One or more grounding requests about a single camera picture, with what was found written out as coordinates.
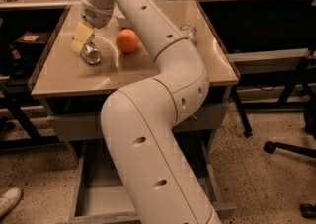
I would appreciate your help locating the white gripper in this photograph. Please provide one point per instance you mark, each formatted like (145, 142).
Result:
(98, 16)

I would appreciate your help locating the silver blue redbull can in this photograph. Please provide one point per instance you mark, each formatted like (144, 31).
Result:
(91, 54)

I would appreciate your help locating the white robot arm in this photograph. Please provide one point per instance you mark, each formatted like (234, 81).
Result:
(137, 120)

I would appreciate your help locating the grey drawer cabinet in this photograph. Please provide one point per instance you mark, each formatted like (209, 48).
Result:
(67, 84)

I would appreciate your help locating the closed grey top drawer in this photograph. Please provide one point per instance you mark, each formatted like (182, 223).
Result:
(86, 126)

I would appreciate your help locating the open grey middle drawer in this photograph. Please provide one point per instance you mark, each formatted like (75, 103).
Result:
(101, 198)

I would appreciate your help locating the white ceramic bowl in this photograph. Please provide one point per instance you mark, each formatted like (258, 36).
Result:
(121, 19)

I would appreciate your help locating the orange fruit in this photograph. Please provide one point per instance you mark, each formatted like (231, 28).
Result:
(127, 41)

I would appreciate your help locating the black box with label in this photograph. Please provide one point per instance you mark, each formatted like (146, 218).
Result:
(30, 40)

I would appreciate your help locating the clear plastic water bottle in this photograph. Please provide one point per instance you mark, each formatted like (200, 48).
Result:
(189, 31)

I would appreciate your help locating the white shoe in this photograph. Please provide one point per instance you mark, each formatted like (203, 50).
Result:
(9, 200)

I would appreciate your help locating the black office chair base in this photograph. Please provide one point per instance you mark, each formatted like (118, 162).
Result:
(310, 128)

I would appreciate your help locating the black chair caster wheel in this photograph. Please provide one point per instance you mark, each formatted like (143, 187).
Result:
(308, 210)

